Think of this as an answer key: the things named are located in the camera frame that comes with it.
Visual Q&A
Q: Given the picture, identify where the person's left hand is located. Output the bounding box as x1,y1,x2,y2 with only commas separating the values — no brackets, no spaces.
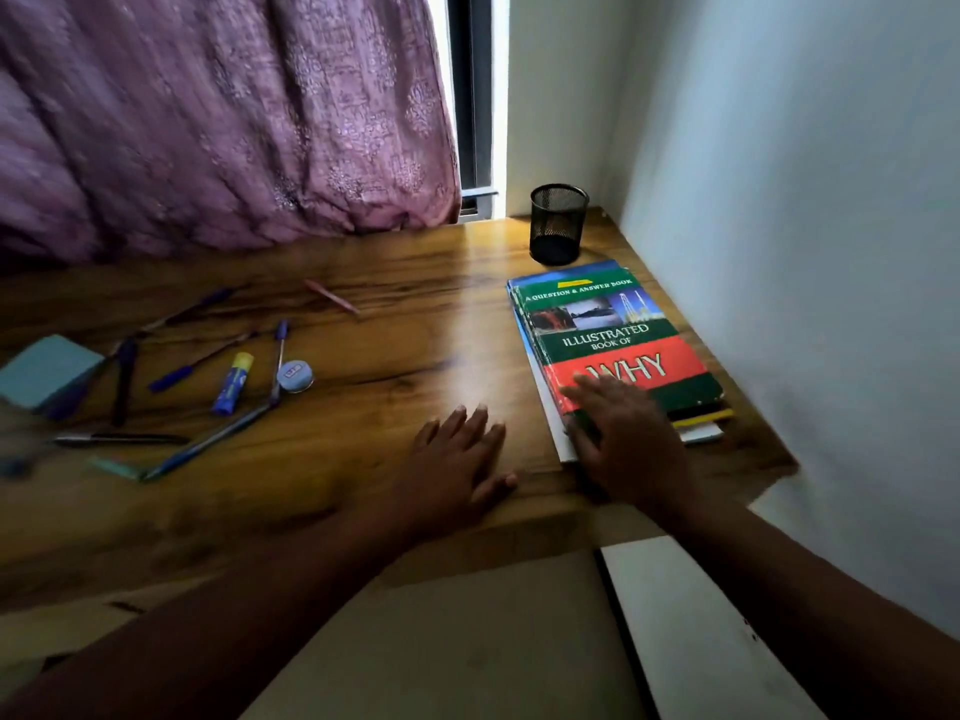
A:
389,404,519,548

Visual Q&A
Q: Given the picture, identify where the person's right hand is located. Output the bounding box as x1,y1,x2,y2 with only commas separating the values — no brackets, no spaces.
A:
558,372,695,518

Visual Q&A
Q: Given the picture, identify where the wooden drawer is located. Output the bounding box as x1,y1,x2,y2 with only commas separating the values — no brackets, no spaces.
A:
378,505,669,590

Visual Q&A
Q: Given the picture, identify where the green red hardcover book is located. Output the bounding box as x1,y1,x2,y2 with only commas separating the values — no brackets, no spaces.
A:
509,269,727,436

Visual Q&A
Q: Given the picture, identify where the round blue tape tin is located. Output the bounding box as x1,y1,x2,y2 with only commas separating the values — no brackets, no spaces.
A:
275,359,316,395

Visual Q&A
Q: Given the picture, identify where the blue sunset cover book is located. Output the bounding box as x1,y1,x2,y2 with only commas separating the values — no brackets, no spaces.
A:
506,258,736,432

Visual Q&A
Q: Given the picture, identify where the clear pen blue cap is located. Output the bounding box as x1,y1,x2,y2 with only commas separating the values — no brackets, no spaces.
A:
268,319,290,407

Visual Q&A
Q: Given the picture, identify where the blue glue stick yellow cap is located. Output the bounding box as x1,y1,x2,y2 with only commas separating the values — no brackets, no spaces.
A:
212,351,256,418

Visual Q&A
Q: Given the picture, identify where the long blue pen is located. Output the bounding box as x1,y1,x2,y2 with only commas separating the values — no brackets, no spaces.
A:
140,400,275,483

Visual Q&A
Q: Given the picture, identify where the blue grip pen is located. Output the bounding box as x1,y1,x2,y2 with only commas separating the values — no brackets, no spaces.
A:
147,330,262,395

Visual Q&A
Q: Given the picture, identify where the slim blue capped pen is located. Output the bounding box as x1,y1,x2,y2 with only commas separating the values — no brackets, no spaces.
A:
134,286,238,335

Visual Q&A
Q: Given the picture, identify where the teal pen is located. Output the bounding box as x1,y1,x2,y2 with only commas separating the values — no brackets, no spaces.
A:
86,455,144,482

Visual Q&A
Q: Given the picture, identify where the dark pen blue tip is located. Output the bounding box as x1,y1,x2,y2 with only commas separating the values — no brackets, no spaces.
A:
110,338,140,428

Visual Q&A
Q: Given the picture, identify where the blue sticky note pad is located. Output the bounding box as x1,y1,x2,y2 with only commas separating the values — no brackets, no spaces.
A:
0,334,106,412

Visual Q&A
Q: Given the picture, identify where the person's left forearm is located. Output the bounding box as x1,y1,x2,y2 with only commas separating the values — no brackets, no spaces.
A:
0,509,421,720

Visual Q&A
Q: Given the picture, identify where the person's right forearm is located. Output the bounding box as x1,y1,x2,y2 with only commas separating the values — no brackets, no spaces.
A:
644,486,960,720

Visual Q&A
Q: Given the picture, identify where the black mesh pen holder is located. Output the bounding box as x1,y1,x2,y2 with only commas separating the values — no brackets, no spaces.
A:
529,183,591,267

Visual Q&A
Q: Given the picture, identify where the purple patterned curtain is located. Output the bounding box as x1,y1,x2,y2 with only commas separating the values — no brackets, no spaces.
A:
0,0,463,267

